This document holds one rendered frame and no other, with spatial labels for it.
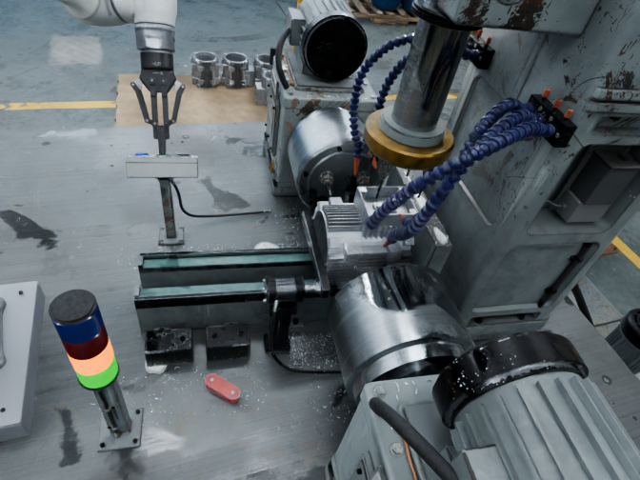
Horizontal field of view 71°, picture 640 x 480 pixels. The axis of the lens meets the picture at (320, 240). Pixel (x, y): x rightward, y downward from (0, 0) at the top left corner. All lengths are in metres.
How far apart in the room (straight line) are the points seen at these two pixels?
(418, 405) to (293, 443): 0.41
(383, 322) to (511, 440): 0.33
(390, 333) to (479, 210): 0.40
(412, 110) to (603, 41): 0.30
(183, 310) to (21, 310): 0.35
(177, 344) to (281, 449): 0.32
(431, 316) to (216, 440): 0.52
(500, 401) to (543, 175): 0.48
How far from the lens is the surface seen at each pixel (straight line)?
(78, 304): 0.71
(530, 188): 0.91
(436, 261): 0.99
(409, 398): 0.71
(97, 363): 0.79
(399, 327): 0.78
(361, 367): 0.80
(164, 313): 1.11
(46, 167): 1.71
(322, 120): 1.25
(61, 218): 1.50
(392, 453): 0.67
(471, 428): 0.56
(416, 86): 0.85
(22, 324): 1.19
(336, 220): 1.00
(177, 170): 1.19
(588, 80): 0.84
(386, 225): 1.01
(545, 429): 0.54
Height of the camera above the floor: 1.76
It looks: 44 degrees down
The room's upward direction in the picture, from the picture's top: 12 degrees clockwise
